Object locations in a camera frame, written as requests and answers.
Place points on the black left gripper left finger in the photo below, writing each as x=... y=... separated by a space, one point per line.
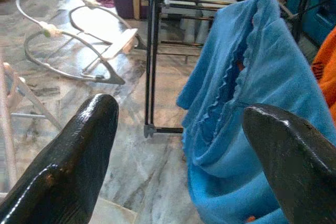
x=65 y=176

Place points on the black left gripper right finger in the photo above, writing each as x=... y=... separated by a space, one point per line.
x=302 y=169

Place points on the blue shirt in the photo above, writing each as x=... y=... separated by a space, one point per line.
x=262 y=77

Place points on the white grey folding chair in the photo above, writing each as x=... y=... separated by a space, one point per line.
x=6 y=129

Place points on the black metal drying rack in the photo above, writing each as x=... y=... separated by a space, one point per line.
x=148 y=77

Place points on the orange shirt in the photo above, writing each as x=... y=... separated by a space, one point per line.
x=326 y=72

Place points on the white baby rocker frame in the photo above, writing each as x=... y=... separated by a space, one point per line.
x=120 y=43

